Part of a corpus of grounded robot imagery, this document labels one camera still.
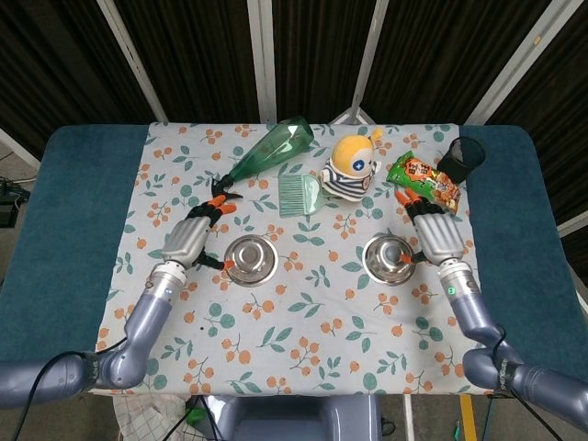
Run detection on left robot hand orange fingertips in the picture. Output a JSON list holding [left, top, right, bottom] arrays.
[[160, 193, 238, 273]]

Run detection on white partition post with foot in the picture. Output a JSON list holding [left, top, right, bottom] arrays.
[[330, 0, 391, 126]]

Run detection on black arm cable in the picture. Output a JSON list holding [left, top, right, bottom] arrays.
[[490, 322, 588, 420], [11, 336, 130, 441]]

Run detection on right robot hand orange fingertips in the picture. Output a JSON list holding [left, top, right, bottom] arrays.
[[395, 189, 467, 267]]

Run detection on green plastic comb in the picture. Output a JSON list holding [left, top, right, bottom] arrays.
[[277, 174, 339, 218]]

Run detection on green spray bottle black trigger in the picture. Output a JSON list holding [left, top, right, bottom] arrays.
[[209, 115, 316, 202]]

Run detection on blue table cover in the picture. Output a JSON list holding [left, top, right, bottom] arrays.
[[0, 124, 588, 395]]

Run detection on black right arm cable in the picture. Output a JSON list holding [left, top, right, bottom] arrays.
[[490, 322, 588, 420]]

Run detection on black floor device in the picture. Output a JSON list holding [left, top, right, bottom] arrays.
[[0, 177, 31, 229]]

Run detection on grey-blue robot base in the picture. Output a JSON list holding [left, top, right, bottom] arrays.
[[201, 393, 382, 441]]

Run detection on steel bowl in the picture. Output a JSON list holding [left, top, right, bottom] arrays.
[[362, 234, 417, 287], [223, 233, 280, 288]]

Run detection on white table leg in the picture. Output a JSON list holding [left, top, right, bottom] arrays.
[[402, 394, 415, 441]]

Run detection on green snack bag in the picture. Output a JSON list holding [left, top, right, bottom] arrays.
[[385, 151, 463, 216]]

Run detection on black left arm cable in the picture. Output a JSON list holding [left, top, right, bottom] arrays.
[[11, 336, 130, 441]]

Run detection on yellow plush toy striped shirt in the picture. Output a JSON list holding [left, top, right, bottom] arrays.
[[320, 127, 385, 202]]

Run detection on white checked cloth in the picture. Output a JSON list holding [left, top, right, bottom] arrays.
[[113, 393, 203, 441]]

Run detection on floral tablecloth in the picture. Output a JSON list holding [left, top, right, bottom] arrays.
[[85, 121, 496, 397]]

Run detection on black mesh cup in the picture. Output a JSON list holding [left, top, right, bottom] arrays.
[[435, 135, 487, 184]]

